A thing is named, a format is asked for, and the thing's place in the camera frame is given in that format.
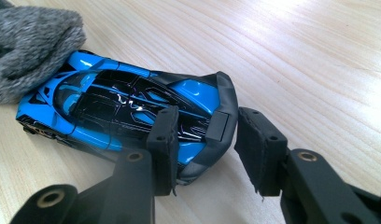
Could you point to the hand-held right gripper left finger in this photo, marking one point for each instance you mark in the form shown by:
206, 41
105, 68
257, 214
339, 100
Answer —
165, 155

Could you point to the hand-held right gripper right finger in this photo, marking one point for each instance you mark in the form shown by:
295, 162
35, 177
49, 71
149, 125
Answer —
263, 155

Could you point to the blue toy car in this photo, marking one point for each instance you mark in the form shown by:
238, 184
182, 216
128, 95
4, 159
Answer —
95, 99

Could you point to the grey fluffy sock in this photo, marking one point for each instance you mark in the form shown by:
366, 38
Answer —
30, 46

